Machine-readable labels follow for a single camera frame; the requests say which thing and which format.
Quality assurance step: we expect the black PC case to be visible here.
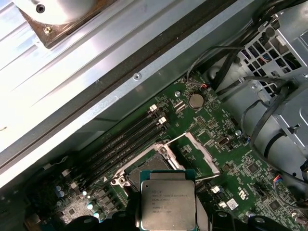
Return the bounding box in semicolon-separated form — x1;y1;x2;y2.
0;0;308;231

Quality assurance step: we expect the CPU socket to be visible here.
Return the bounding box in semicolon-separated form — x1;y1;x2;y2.
110;141;191;200

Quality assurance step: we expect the silver coin battery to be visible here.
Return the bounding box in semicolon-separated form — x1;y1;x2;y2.
187;93;204;109

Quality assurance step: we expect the thick black wire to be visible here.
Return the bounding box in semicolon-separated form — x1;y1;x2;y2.
240;77;308;180

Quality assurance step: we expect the silver CPU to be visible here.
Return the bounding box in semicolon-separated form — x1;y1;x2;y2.
139;169;197;231

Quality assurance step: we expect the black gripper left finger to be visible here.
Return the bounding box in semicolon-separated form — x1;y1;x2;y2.
72;190;142;231

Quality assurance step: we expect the thin black wire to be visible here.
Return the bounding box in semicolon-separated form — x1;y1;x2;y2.
186;45;245;89

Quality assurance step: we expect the metal locking lever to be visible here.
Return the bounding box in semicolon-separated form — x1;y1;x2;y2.
42;155;70;169

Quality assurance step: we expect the metal socket cover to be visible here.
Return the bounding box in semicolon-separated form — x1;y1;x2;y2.
165;132;221;182

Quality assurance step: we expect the green motherboard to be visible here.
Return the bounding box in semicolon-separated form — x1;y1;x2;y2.
24;72;308;231

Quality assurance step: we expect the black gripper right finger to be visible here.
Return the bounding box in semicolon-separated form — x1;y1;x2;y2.
195;190;274;231

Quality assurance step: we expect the metal drive cage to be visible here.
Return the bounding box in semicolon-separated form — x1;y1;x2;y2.
211;9;308;186

